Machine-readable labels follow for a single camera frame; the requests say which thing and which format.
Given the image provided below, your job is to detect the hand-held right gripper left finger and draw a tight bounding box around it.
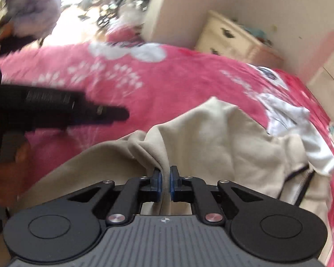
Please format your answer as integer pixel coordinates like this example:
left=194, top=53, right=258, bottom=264
left=67, top=167, right=164, bottom=226

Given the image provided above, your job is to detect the cream nightstand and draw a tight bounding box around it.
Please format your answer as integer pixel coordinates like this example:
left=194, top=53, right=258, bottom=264
left=194, top=9, right=285, bottom=71

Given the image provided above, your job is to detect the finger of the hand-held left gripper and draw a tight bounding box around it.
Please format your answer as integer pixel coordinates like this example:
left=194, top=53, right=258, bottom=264
left=97, top=106, right=130, bottom=124

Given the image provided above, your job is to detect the white shirt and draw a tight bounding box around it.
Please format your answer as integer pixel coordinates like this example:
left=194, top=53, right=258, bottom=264
left=263, top=92, right=314, bottom=138

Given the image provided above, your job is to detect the person's left hand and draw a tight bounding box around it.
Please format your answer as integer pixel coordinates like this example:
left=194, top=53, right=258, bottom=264
left=0, top=141, right=32, bottom=207

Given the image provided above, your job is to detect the wheelchair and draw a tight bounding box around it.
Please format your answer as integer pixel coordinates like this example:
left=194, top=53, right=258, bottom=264
left=78, top=0, right=156, bottom=31

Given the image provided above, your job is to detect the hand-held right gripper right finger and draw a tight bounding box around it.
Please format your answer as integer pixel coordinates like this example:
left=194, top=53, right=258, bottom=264
left=170, top=166, right=264, bottom=225

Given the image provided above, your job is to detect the beige jacket with black trim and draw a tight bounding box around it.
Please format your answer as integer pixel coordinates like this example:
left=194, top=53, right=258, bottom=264
left=12, top=97, right=334, bottom=267

